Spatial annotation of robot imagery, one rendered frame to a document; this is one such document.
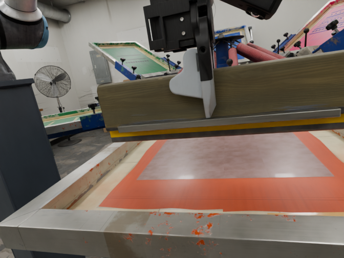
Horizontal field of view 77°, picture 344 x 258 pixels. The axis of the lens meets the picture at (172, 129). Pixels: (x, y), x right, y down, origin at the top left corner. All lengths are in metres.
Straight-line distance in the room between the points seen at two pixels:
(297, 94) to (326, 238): 0.16
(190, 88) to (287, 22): 4.81
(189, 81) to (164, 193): 0.19
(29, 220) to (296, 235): 0.32
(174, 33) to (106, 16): 5.41
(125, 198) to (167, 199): 0.08
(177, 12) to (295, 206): 0.29
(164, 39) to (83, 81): 5.77
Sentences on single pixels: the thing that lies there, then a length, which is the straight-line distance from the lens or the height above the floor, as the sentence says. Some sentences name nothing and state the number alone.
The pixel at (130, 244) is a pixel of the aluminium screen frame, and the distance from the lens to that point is 0.27.
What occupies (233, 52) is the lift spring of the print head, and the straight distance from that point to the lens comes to 1.41.
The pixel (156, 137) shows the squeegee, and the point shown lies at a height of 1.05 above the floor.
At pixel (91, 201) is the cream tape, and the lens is 0.42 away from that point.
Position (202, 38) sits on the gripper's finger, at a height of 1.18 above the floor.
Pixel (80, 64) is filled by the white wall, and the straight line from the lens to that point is 6.05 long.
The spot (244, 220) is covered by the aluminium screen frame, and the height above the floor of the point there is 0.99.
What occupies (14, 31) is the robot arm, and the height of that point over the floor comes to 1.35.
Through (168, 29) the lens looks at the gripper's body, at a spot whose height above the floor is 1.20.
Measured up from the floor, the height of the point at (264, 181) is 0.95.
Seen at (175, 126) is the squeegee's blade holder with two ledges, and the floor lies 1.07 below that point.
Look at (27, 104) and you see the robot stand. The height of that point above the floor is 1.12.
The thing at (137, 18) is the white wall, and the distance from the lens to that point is 5.37.
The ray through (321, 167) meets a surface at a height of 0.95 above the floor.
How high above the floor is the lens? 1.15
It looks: 15 degrees down
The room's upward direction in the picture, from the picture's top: 9 degrees counter-clockwise
